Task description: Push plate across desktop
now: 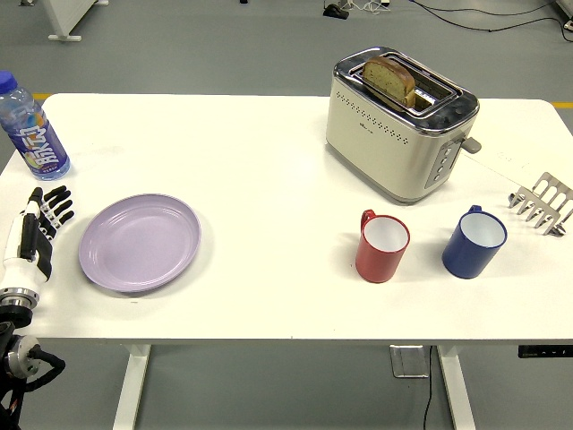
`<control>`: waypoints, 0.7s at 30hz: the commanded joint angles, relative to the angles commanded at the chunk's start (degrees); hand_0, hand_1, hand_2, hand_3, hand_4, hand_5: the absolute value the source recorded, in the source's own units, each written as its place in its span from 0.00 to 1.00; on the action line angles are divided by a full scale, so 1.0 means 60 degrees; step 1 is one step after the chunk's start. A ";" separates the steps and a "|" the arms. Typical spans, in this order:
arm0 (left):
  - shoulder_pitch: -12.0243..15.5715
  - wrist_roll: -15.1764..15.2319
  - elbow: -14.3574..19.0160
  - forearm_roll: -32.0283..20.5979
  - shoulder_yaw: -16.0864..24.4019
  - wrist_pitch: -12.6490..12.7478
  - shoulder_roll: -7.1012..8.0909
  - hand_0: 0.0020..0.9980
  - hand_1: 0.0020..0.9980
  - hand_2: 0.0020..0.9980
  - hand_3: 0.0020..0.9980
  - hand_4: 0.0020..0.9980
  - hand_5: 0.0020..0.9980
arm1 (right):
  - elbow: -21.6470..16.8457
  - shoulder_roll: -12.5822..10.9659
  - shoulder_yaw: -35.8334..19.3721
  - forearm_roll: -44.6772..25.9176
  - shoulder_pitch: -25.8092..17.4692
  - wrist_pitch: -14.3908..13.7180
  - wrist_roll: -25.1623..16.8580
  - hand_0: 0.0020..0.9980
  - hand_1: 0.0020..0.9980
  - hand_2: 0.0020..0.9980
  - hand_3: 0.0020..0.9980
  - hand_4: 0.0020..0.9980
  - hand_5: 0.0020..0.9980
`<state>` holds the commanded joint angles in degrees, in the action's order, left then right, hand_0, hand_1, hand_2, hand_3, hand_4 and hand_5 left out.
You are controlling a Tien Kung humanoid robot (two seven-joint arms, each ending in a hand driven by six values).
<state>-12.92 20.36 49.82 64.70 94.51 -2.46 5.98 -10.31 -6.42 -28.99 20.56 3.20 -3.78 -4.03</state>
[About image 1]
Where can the brown bread slice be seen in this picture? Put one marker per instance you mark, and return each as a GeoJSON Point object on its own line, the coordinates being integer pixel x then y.
{"type": "Point", "coordinates": [385, 78]}

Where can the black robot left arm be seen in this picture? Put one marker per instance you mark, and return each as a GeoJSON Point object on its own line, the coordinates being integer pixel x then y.
{"type": "Point", "coordinates": [13, 309]}

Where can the black table control panel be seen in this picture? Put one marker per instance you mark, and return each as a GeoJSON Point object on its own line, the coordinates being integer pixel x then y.
{"type": "Point", "coordinates": [544, 351]}

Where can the white paper sheet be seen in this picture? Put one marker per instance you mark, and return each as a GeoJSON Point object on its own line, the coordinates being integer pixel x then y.
{"type": "Point", "coordinates": [506, 150]}

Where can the red enamel mug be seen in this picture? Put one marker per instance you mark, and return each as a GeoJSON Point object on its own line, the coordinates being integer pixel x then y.
{"type": "Point", "coordinates": [378, 264]}

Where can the black device on floor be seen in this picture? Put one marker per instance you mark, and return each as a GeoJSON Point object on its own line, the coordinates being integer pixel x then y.
{"type": "Point", "coordinates": [336, 11]}

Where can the white table leg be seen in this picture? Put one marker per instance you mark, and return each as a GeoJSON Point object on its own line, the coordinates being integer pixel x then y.
{"type": "Point", "coordinates": [454, 389]}
{"type": "Point", "coordinates": [132, 389]}

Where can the white equipment at wall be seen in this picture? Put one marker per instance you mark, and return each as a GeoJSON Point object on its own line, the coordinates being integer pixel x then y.
{"type": "Point", "coordinates": [565, 9]}

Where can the white background table frame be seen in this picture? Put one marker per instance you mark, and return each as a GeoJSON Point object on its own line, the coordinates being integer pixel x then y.
{"type": "Point", "coordinates": [67, 18]}

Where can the blue drink bottle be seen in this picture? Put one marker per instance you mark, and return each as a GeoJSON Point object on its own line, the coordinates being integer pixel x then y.
{"type": "Point", "coordinates": [38, 143]}

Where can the silver metal toast rack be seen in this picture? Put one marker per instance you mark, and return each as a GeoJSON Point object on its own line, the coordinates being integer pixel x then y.
{"type": "Point", "coordinates": [544, 210]}

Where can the purple round plate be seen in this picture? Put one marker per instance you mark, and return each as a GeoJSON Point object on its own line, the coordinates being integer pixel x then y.
{"type": "Point", "coordinates": [139, 244]}

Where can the cream silver toaster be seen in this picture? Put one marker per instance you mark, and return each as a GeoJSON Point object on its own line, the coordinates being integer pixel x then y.
{"type": "Point", "coordinates": [380, 143]}

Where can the silver box under table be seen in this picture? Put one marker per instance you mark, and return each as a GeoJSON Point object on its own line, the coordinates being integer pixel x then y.
{"type": "Point", "coordinates": [409, 360]}

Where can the blue enamel mug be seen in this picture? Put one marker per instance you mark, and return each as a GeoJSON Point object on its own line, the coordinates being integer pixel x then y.
{"type": "Point", "coordinates": [465, 260]}

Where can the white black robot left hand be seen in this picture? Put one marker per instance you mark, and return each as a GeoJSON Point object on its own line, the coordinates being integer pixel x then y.
{"type": "Point", "coordinates": [22, 269]}

